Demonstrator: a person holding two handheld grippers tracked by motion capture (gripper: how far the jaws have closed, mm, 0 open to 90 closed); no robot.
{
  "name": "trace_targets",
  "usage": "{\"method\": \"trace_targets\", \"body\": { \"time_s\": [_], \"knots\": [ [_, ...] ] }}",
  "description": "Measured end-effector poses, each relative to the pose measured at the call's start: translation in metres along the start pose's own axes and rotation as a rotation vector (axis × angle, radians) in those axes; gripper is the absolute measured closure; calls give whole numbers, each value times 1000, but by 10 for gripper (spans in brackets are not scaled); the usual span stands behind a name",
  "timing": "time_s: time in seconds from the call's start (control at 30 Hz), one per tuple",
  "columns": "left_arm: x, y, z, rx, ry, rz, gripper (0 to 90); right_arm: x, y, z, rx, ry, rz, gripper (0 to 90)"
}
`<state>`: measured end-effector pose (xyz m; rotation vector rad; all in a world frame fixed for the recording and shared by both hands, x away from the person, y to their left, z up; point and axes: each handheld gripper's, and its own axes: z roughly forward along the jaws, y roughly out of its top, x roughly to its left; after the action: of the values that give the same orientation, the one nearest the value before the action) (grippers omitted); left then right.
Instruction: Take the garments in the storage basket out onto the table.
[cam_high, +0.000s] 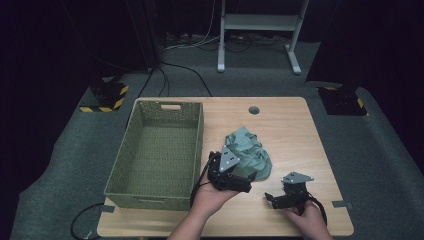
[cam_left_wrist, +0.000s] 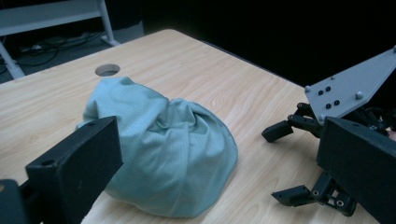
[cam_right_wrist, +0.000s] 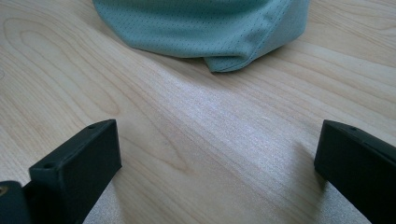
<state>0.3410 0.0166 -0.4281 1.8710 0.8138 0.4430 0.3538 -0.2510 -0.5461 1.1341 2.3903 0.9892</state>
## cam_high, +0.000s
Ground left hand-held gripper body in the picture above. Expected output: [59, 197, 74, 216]
[206, 144, 248, 193]

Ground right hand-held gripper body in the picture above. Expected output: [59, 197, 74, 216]
[279, 171, 315, 215]

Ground teal cloth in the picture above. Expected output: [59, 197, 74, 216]
[224, 126, 273, 182]

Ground green woven basket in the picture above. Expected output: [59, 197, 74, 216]
[103, 98, 205, 212]

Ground person's left hand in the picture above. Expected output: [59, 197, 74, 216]
[190, 180, 240, 222]

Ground person's right hand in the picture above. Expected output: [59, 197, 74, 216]
[284, 200, 335, 240]

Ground grey tape strip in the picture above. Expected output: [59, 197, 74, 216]
[331, 200, 354, 210]
[93, 203, 116, 214]

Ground black yellow-striped stand base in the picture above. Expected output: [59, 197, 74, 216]
[78, 77, 130, 114]
[316, 85, 369, 117]

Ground white metal stand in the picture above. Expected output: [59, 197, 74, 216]
[216, 0, 310, 75]

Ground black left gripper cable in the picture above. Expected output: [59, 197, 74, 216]
[189, 154, 215, 208]

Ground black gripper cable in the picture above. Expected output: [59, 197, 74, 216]
[307, 194, 329, 227]
[189, 154, 215, 208]

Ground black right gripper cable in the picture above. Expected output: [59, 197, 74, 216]
[307, 194, 329, 227]

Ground long black floor cable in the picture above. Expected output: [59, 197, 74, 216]
[159, 60, 214, 98]

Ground thin black floor cable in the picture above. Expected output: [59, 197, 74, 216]
[137, 67, 171, 99]

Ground tangled black cables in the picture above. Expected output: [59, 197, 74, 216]
[223, 33, 289, 54]

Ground bundle of white cables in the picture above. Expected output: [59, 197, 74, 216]
[163, 0, 222, 52]

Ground black stand post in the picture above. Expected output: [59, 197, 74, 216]
[126, 0, 160, 70]

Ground black looped floor cable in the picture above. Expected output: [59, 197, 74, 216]
[69, 202, 106, 240]

